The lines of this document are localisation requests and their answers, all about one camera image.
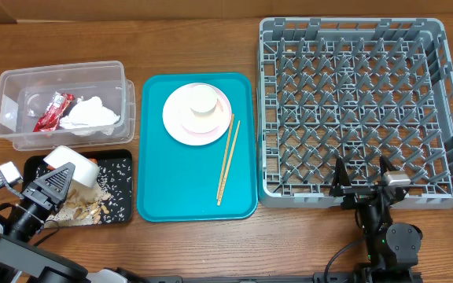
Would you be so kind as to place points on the pink plate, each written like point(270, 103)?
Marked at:
point(173, 124)

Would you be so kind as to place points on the clear plastic bin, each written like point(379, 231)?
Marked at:
point(26, 93)

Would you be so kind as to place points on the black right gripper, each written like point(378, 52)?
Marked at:
point(355, 195)

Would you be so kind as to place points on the spilled rice and food scraps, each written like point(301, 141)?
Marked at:
point(89, 204)

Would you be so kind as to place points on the white cup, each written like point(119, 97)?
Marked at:
point(202, 99)

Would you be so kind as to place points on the teal plastic tray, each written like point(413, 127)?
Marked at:
point(178, 182)

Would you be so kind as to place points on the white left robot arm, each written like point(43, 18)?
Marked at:
point(18, 256)

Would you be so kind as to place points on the pink shallow bowl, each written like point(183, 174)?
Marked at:
point(200, 124)

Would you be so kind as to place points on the red snack wrapper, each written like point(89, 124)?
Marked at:
point(49, 121)

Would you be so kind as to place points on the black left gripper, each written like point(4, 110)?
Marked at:
point(45, 193)

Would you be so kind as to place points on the white napkin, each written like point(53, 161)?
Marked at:
point(88, 113)

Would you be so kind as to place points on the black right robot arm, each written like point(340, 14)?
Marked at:
point(392, 247)

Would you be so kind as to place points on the grey dishwasher rack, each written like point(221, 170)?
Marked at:
point(356, 89)

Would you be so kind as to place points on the wooden chopstick right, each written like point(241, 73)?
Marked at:
point(228, 165)

